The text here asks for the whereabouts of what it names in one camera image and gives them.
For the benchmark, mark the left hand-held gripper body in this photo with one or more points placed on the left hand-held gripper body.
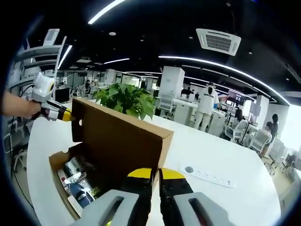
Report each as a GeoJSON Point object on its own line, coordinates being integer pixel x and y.
{"type": "Point", "coordinates": [43, 89]}

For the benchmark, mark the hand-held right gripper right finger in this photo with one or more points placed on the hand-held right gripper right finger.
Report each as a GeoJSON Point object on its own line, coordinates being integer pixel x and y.
{"type": "Point", "coordinates": [178, 202]}

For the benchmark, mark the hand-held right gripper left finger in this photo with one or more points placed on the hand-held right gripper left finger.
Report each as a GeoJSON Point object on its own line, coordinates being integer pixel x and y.
{"type": "Point", "coordinates": [131, 200]}

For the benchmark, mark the white long carton box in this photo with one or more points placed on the white long carton box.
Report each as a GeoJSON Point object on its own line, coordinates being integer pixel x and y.
{"type": "Point", "coordinates": [75, 204]}

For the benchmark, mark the silver green foil pouch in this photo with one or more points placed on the silver green foil pouch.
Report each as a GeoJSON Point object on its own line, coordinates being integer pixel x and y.
{"type": "Point", "coordinates": [80, 169]}

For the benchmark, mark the brown cardboard shoe box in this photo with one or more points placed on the brown cardboard shoe box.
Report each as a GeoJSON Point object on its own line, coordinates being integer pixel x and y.
{"type": "Point", "coordinates": [117, 136]}

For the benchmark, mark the person's left hand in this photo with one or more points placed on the person's left hand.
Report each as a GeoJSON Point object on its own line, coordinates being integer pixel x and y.
{"type": "Point", "coordinates": [33, 110]}

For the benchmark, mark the black computer monitor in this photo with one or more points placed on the black computer monitor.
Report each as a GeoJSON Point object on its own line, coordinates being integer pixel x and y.
{"type": "Point", "coordinates": [62, 95]}

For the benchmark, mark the grey storage shelving rack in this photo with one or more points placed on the grey storage shelving rack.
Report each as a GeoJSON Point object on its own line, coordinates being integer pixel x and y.
{"type": "Point", "coordinates": [35, 56]}

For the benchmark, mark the white table power strip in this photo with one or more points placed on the white table power strip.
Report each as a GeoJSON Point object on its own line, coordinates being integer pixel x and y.
{"type": "Point", "coordinates": [207, 176]}

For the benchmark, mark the green potted plant white pot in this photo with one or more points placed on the green potted plant white pot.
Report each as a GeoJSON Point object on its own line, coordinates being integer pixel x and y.
{"type": "Point", "coordinates": [127, 99]}

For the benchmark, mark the rows of white office desks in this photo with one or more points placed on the rows of white office desks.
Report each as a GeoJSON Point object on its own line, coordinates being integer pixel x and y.
{"type": "Point", "coordinates": [185, 108]}

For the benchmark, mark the curved ceiling light strip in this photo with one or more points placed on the curved ceiling light strip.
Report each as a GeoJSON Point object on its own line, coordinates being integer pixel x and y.
{"type": "Point", "coordinates": [105, 10]}
{"type": "Point", "coordinates": [223, 66]}

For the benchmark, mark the ceiling air conditioner vent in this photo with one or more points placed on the ceiling air conditioner vent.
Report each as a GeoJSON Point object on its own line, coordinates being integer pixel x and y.
{"type": "Point", "coordinates": [218, 42]}

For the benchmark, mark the wall display screen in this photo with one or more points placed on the wall display screen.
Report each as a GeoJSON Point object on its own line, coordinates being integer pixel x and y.
{"type": "Point", "coordinates": [234, 96]}

